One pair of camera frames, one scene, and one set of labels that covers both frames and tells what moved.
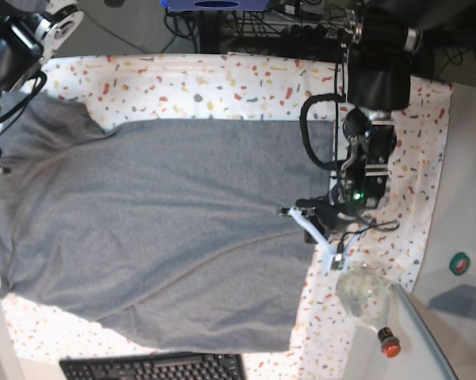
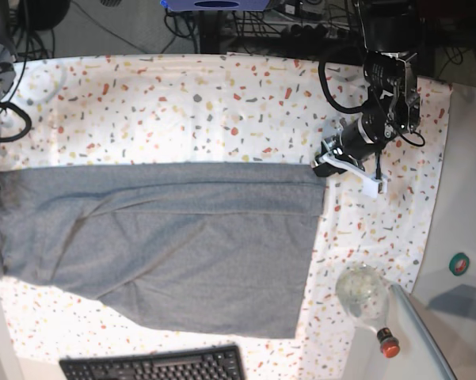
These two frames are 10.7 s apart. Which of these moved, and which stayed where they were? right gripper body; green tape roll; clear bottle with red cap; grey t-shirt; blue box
Moved: right gripper body; grey t-shirt
Stayed: blue box; clear bottle with red cap; green tape roll
